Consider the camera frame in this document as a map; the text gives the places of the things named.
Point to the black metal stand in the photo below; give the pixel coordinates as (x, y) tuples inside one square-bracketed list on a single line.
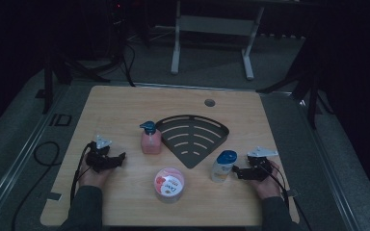
[(48, 89), (313, 106)]

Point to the person's right hand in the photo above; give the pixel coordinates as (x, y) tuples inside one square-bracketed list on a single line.
[(269, 187)]

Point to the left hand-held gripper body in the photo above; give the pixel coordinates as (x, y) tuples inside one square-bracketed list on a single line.
[(99, 159)]

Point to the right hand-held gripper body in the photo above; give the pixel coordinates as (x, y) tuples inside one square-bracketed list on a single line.
[(258, 170)]

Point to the black slotted corner rack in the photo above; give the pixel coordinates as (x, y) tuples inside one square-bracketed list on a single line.
[(189, 159)]

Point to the pink pump soap bottle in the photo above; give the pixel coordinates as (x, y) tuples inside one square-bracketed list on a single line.
[(151, 142)]

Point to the grey table grommet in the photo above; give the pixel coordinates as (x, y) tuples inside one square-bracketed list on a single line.
[(209, 103)]

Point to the clear bottle with blue cap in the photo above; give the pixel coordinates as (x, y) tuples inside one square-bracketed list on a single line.
[(220, 173)]

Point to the round pink cream tub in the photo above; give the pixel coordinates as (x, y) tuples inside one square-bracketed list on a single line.
[(169, 186)]

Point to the white desk frame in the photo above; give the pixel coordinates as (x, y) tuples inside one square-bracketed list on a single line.
[(212, 25)]

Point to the person's left hand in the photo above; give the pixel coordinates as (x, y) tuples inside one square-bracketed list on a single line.
[(93, 179)]

